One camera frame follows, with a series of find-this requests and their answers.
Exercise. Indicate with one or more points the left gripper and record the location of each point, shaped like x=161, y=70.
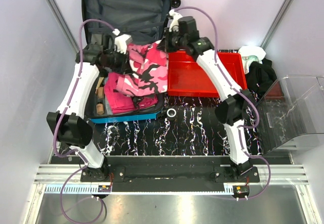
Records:
x=123, y=68

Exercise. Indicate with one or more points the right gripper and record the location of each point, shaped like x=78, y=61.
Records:
x=165, y=46

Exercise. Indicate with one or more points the pink camouflage garment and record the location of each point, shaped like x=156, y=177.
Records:
x=149, y=75

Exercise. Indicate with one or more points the blue hard-shell suitcase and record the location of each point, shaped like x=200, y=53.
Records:
x=144, y=20

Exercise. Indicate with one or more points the magenta cloth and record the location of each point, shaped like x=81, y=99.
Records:
x=124, y=95

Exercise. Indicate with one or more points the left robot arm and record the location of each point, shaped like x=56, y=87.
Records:
x=68, y=123

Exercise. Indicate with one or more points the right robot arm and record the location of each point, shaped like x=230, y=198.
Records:
x=230, y=112

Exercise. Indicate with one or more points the red plastic bin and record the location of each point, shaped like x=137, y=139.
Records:
x=187, y=79

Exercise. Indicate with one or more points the beige foundation bottle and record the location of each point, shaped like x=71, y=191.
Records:
x=100, y=107

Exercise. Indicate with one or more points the white cloth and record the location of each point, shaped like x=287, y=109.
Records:
x=250, y=54

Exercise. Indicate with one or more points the black cloth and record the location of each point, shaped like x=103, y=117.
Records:
x=261, y=76

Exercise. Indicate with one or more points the clear plastic container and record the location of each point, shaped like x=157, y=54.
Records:
x=291, y=115

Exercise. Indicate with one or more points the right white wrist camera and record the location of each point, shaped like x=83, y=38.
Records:
x=174, y=16

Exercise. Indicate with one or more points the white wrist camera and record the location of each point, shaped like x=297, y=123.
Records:
x=121, y=41
x=174, y=16

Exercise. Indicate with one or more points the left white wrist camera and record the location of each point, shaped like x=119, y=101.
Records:
x=121, y=41

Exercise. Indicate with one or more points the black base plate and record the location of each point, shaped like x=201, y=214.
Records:
x=141, y=186

